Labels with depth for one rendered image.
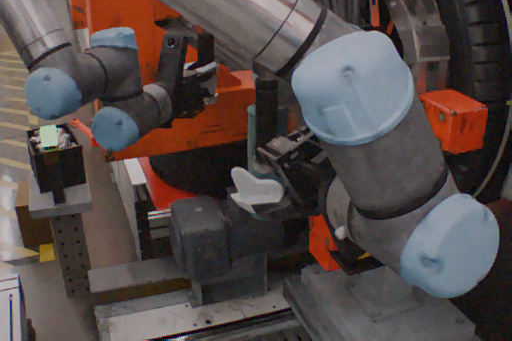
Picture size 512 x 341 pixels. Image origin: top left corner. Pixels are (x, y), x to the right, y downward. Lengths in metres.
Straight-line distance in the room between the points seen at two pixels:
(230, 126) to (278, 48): 1.08
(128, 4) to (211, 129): 0.41
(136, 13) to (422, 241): 1.11
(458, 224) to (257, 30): 0.22
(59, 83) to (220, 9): 0.36
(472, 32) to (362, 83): 0.55
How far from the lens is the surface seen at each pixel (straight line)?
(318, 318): 1.50
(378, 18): 1.12
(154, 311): 1.64
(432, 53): 0.85
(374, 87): 0.33
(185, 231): 1.39
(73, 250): 1.76
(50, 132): 1.36
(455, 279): 0.39
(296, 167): 0.54
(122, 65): 0.85
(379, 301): 1.40
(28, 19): 0.79
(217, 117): 1.50
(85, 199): 1.46
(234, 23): 0.45
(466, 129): 0.82
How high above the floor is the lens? 1.14
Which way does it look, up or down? 24 degrees down
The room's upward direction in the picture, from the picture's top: straight up
